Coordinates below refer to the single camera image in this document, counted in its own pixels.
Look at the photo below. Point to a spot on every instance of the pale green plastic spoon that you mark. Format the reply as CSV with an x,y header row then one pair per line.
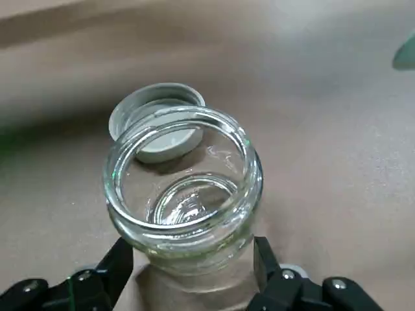
x,y
407,55

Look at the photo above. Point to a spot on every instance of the silver metal bottle lid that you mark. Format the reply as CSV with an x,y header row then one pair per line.
x,y
129,110

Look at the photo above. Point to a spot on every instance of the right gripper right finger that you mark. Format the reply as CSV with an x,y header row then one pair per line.
x,y
282,291

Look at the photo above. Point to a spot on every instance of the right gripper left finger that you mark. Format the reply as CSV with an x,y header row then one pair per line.
x,y
107,282

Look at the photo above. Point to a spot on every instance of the transparent glass spice bottle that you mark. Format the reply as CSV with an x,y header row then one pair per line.
x,y
194,259

